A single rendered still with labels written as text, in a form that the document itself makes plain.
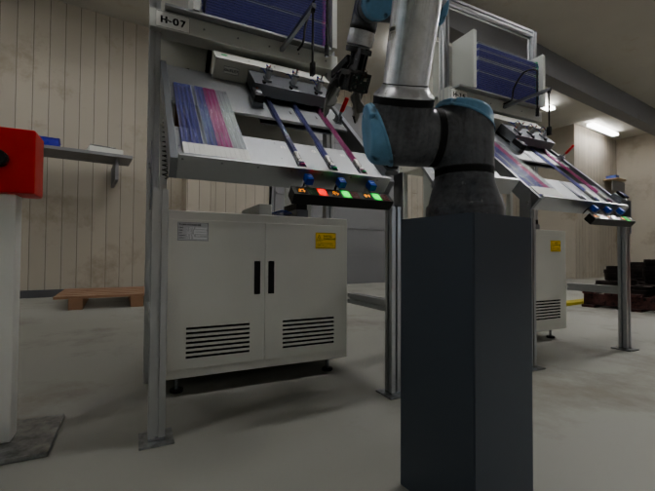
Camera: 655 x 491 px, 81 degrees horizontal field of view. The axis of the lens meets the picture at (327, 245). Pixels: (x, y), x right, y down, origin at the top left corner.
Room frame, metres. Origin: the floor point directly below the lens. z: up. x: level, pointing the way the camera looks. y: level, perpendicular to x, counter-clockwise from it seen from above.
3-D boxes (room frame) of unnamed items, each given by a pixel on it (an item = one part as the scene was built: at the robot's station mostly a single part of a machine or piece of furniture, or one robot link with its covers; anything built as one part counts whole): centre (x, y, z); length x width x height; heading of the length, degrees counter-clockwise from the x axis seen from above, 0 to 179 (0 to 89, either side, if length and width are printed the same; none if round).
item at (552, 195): (2.20, -1.01, 0.65); 1.01 x 0.73 x 1.29; 27
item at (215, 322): (1.70, 0.38, 0.31); 0.70 x 0.65 x 0.62; 117
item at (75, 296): (3.81, 1.89, 0.06); 1.27 x 0.87 x 0.12; 121
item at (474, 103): (0.78, -0.27, 0.72); 0.13 x 0.12 x 0.14; 98
